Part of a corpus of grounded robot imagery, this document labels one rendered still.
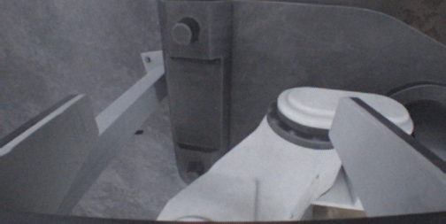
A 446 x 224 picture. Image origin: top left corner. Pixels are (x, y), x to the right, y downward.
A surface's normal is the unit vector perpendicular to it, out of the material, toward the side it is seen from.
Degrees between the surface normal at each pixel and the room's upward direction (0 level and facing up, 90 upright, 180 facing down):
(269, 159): 90
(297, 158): 90
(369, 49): 0
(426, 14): 0
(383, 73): 0
